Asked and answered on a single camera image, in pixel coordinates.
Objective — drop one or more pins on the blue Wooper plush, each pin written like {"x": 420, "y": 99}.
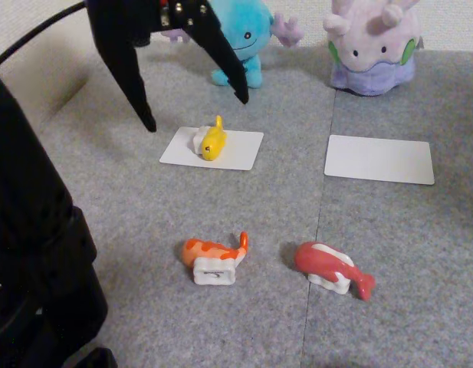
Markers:
{"x": 251, "y": 46}

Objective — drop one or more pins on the lavender Goomy plush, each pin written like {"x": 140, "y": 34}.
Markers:
{"x": 374, "y": 50}

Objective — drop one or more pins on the orange shrimp sushi figurine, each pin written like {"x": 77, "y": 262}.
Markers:
{"x": 205, "y": 249}

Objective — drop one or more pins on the red tuna sushi figurine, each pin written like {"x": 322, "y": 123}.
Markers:
{"x": 320, "y": 260}

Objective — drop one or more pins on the white rectangular card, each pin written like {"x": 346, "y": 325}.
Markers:
{"x": 378, "y": 159}
{"x": 244, "y": 153}

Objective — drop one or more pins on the grey felt mat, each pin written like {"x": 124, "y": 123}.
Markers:
{"x": 221, "y": 326}
{"x": 412, "y": 306}

